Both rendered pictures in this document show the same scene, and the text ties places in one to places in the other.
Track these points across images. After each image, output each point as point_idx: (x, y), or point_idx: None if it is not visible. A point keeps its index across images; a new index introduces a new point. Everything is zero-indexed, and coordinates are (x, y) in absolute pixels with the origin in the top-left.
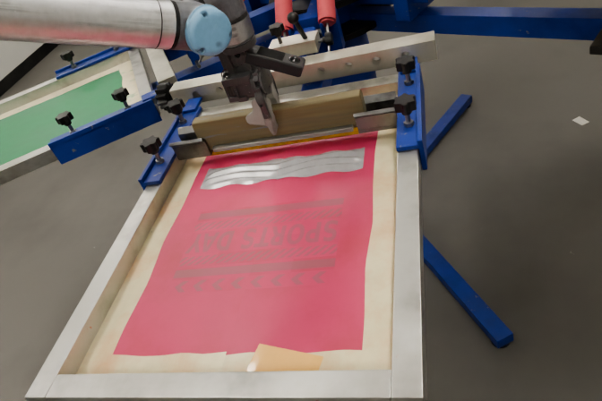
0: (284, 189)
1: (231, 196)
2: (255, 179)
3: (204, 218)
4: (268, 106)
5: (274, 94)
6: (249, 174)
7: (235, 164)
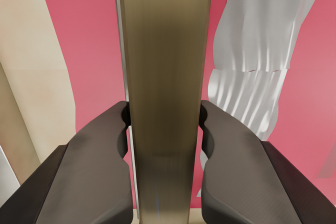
0: (335, 44)
1: (296, 145)
2: (273, 114)
3: (332, 170)
4: (268, 183)
5: (104, 172)
6: (253, 129)
7: (197, 161)
